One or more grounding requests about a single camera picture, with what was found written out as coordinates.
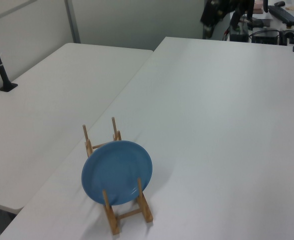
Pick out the blue plastic plate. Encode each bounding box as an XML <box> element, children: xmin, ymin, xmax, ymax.
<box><xmin>81</xmin><ymin>140</ymin><xmax>154</xmax><ymax>207</ymax></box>

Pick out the black computer keyboard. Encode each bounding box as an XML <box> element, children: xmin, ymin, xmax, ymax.
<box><xmin>267</xmin><ymin>5</ymin><xmax>294</xmax><ymax>26</ymax></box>

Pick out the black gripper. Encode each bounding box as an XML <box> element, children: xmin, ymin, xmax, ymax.
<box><xmin>227</xmin><ymin>0</ymin><xmax>245</xmax><ymax>29</ymax></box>

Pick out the black camera pole with base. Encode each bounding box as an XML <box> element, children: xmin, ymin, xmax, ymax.
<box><xmin>0</xmin><ymin>20</ymin><xmax>19</xmax><ymax>93</ymax></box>

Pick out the black monitor stand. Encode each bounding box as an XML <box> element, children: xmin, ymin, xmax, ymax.
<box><xmin>239</xmin><ymin>0</ymin><xmax>264</xmax><ymax>30</ymax></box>

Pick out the black computer box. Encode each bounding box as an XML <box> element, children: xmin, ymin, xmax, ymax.
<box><xmin>251</xmin><ymin>29</ymin><xmax>281</xmax><ymax>46</ymax></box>

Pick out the wooden plate rack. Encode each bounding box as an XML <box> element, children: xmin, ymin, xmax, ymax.
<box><xmin>82</xmin><ymin>116</ymin><xmax>154</xmax><ymax>236</ymax></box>

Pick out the black device with green part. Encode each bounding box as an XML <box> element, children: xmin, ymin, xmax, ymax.
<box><xmin>229</xmin><ymin>24</ymin><xmax>249</xmax><ymax>42</ymax></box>

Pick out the white side table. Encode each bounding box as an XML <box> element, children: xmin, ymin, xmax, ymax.
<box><xmin>0</xmin><ymin>42</ymin><xmax>155</xmax><ymax>211</ymax></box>

